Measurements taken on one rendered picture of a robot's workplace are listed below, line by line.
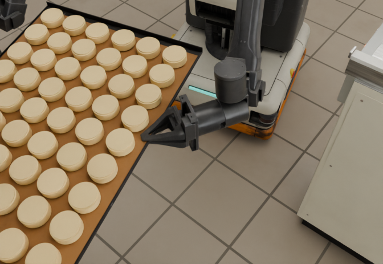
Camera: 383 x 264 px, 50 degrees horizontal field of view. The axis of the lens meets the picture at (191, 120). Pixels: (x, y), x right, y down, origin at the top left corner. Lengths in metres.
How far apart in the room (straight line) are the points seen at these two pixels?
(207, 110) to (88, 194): 0.25
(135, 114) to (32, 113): 0.19
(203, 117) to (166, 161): 1.18
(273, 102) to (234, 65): 1.08
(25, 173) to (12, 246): 0.13
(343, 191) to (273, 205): 0.44
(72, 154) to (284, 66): 1.37
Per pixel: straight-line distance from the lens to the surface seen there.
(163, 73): 0.82
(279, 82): 1.88
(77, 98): 0.82
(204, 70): 1.89
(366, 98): 1.16
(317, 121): 2.14
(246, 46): 0.81
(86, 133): 0.76
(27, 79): 0.89
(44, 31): 0.97
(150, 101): 0.78
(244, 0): 0.81
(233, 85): 0.72
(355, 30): 2.75
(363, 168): 1.34
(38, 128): 0.83
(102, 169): 0.72
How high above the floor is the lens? 1.59
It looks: 51 degrees down
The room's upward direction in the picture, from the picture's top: straight up
